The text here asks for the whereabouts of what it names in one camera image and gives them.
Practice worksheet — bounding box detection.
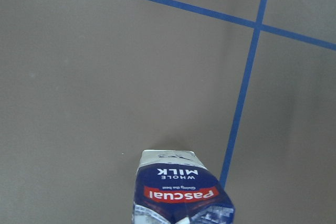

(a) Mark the blue white milk carton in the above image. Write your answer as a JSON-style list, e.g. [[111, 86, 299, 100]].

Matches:
[[132, 150, 235, 223]]

